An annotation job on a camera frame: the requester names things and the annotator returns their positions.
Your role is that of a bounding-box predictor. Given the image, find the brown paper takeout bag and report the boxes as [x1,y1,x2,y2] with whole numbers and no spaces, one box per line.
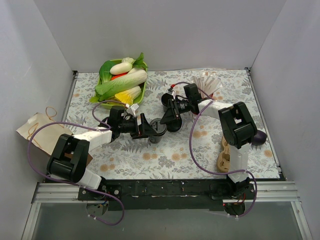
[16,106,94,167]

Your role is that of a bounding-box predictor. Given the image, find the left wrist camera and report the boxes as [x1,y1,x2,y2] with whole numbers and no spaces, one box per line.
[125,103,139,118]

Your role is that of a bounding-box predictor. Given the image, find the black coffee cups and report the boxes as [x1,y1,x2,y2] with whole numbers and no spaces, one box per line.
[161,93,173,112]

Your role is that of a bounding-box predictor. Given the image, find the cardboard cup carrier tray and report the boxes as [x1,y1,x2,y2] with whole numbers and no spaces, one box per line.
[216,136,231,173]

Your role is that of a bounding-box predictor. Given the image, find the large napa cabbage toy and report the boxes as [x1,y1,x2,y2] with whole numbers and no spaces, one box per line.
[95,70,148,96]

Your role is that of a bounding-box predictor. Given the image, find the black coffee cup lid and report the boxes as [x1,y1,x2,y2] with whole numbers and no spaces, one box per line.
[166,121,182,133]

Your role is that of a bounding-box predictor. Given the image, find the white wrapped straws bundle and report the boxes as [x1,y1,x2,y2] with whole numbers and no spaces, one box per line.
[191,70,222,98]

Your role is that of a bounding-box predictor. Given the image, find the orange carrot toy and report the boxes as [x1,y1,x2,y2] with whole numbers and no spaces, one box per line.
[110,72,128,81]

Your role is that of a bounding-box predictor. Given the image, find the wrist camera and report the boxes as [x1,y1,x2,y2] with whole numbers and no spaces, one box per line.
[166,86,176,99]
[125,103,139,118]

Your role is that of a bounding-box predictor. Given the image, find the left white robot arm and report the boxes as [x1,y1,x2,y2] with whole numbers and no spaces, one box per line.
[47,105,156,200]

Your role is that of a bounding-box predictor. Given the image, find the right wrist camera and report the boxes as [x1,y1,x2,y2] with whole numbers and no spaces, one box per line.
[166,86,176,99]

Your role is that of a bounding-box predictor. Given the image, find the floral table mat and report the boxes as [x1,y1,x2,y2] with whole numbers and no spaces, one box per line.
[66,70,280,180]

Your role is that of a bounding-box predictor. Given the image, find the green bok choy toy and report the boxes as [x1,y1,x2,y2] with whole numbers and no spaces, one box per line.
[89,52,148,103]

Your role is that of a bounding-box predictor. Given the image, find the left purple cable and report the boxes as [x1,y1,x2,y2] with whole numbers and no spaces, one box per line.
[26,101,126,226]

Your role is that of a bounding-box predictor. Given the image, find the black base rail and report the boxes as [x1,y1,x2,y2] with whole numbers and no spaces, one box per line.
[77,179,255,211]

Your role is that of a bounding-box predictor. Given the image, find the purple toy eggplant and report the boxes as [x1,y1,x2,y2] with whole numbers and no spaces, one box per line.
[251,130,267,146]

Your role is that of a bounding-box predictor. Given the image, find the white radish toy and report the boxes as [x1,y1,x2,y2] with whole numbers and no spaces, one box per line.
[109,62,133,75]

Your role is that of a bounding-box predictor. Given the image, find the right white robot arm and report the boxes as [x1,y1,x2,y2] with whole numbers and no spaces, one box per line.
[160,83,258,199]

